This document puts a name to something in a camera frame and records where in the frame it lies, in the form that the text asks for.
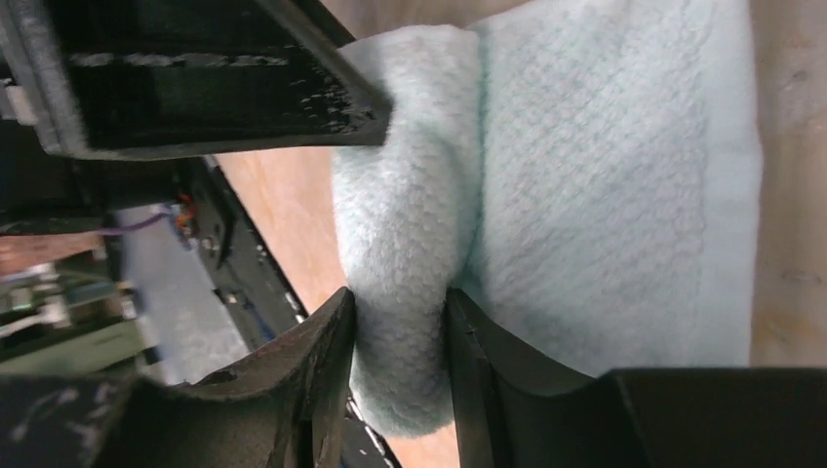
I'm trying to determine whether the aluminium frame rail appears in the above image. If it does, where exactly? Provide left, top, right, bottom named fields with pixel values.
left=121, top=220, right=250, bottom=384

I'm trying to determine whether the light mint green towel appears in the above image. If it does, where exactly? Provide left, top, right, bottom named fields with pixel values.
left=333, top=1, right=763, bottom=437

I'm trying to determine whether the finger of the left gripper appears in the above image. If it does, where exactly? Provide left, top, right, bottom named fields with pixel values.
left=1, top=1, right=392, bottom=161

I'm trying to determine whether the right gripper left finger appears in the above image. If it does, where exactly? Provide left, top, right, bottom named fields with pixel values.
left=1, top=289, right=356, bottom=467

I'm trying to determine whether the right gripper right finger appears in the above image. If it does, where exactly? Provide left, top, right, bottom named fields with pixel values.
left=446, top=290, right=826, bottom=468

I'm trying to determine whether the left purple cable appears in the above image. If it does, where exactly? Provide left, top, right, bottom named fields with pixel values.
left=93, top=210, right=178, bottom=237

